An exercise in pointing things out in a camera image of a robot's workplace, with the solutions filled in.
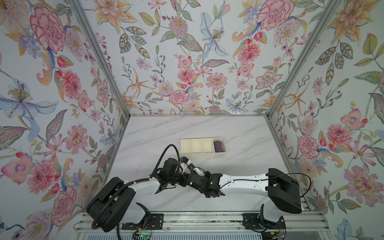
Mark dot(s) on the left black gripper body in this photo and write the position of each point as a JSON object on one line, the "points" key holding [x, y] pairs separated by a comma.
{"points": [[178, 179]]}

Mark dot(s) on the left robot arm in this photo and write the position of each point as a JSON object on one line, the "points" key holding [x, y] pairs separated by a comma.
{"points": [[117, 202]]}

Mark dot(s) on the cream divided organizer tray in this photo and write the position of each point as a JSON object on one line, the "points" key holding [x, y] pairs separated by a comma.
{"points": [[202, 148]]}

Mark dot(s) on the left aluminium corner post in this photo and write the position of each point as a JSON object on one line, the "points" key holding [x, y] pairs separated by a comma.
{"points": [[91, 37]]}

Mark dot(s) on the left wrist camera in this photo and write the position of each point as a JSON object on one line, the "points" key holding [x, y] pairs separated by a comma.
{"points": [[185, 160]]}

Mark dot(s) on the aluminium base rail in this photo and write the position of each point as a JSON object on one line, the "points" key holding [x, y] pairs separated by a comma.
{"points": [[233, 222]]}

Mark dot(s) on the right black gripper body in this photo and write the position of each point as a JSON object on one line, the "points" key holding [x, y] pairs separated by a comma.
{"points": [[207, 176]]}

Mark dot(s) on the aluminium corner post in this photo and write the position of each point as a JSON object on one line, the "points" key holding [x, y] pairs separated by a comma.
{"points": [[303, 56], [91, 37]]}

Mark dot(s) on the right aluminium corner post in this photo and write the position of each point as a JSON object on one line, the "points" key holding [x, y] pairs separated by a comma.
{"points": [[303, 56]]}

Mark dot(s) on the rolled purple sock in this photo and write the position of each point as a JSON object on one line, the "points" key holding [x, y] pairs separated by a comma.
{"points": [[218, 146]]}

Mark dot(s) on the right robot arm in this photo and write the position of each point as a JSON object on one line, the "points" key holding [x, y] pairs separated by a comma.
{"points": [[282, 190]]}

